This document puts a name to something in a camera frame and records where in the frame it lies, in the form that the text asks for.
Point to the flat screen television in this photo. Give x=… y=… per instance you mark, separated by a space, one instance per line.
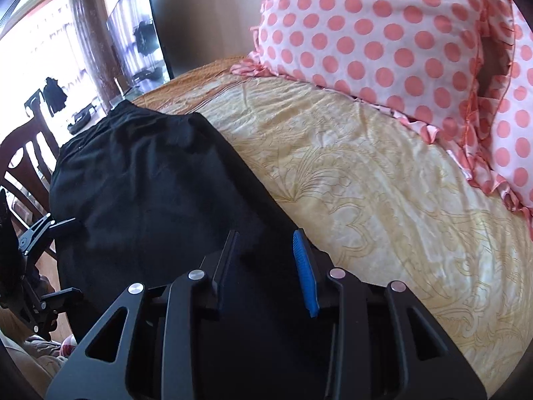
x=135 y=37

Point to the yellow patterned bedspread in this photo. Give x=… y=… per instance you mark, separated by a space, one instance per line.
x=374 y=200

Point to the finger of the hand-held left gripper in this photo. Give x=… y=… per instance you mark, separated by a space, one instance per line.
x=62 y=296
x=62 y=226

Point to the glass television stand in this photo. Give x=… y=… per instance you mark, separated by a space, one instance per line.
x=125 y=91

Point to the brown curtain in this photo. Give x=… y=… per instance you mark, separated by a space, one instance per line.
x=93 y=37

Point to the black pants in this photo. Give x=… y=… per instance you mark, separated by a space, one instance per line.
x=158 y=191

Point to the brown wooden chair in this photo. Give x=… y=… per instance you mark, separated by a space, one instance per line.
x=25 y=166

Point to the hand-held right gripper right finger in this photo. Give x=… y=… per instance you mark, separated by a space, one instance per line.
x=305 y=277

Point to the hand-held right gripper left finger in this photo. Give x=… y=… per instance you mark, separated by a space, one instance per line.
x=225 y=267

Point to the pink polka dot pillow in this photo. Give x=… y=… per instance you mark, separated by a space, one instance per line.
x=374 y=37
x=506 y=116

